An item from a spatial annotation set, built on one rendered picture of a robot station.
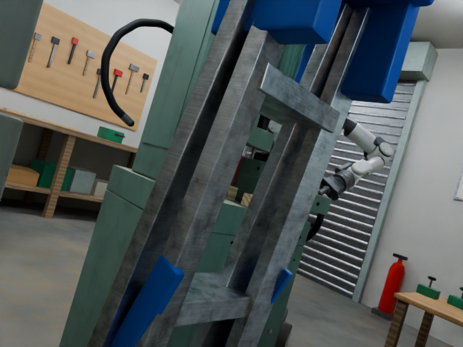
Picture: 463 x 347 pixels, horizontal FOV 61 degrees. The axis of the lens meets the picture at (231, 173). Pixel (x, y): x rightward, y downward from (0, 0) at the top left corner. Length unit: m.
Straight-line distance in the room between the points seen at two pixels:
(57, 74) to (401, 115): 3.56
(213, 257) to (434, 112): 3.55
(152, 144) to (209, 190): 0.88
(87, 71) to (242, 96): 4.30
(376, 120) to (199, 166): 4.24
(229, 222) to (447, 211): 3.22
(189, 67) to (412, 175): 3.39
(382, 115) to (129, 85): 2.86
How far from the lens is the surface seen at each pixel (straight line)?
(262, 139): 1.43
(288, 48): 1.45
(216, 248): 1.14
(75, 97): 4.57
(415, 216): 4.24
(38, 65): 4.43
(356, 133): 2.07
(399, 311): 2.36
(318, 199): 1.35
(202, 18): 1.24
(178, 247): 0.36
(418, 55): 4.39
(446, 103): 4.42
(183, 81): 1.19
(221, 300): 0.46
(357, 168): 1.87
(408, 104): 4.50
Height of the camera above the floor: 0.88
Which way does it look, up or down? level
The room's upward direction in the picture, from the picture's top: 17 degrees clockwise
